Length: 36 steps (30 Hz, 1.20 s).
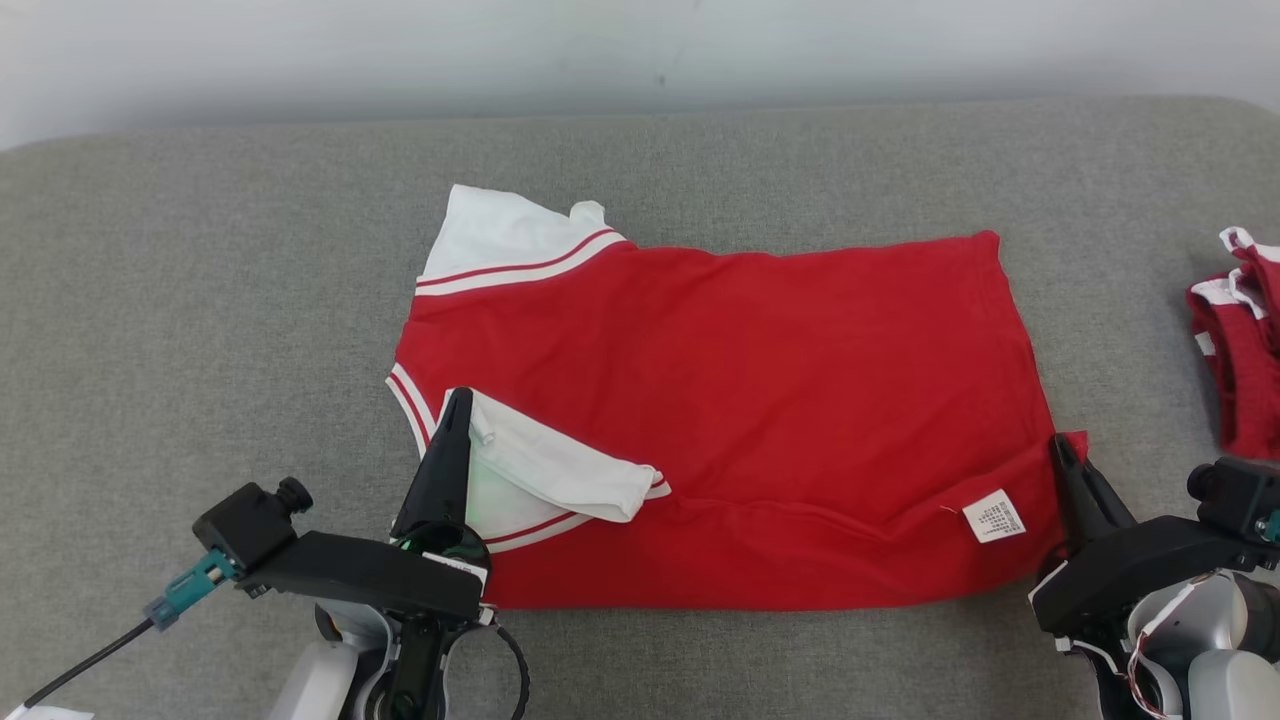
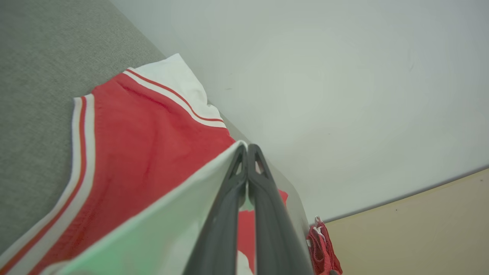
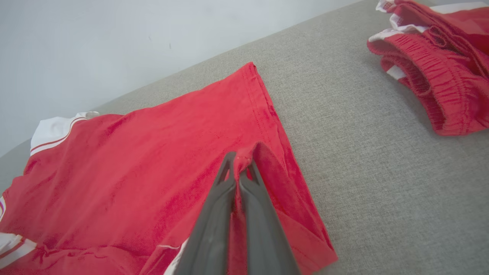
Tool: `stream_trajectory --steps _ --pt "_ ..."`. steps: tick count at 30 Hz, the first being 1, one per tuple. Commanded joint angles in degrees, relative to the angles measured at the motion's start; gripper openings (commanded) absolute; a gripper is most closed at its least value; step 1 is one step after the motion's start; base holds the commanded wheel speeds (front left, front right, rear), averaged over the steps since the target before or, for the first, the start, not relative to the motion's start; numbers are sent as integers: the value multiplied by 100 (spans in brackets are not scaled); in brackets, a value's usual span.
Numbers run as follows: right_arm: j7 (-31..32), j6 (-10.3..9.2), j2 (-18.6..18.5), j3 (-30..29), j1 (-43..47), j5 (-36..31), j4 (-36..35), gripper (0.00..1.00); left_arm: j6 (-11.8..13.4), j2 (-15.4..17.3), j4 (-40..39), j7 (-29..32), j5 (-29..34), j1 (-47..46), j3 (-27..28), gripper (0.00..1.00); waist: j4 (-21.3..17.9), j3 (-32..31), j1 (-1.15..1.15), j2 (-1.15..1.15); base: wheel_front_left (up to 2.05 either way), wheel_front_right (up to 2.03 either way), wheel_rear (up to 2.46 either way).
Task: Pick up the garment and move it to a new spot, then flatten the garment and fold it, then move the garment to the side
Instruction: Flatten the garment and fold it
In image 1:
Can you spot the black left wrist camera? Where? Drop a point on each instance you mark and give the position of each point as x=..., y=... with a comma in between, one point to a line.
x=245, y=525

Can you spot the teal camera connector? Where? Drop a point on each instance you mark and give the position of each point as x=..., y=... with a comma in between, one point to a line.
x=190, y=590
x=1273, y=525

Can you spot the teal left camera connector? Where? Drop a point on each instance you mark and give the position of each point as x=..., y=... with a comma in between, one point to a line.
x=190, y=590

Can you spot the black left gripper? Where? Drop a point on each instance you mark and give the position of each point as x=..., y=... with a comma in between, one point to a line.
x=370, y=575

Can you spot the red shorts with white stripe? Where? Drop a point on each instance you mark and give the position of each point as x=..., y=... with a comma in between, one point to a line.
x=1245, y=380

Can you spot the red white basketball jersey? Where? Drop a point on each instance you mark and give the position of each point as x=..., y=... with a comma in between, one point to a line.
x=760, y=400

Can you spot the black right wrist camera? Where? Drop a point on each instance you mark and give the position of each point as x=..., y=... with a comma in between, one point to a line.
x=1235, y=495

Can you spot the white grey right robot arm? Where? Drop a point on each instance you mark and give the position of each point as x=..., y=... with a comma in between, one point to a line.
x=1220, y=650

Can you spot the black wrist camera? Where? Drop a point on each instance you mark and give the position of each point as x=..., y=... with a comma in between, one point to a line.
x=245, y=525
x=1235, y=495

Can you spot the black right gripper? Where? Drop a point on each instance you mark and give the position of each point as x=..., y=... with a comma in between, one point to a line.
x=1130, y=570

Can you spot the teal right camera connector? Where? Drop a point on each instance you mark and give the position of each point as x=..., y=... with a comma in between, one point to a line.
x=1273, y=525

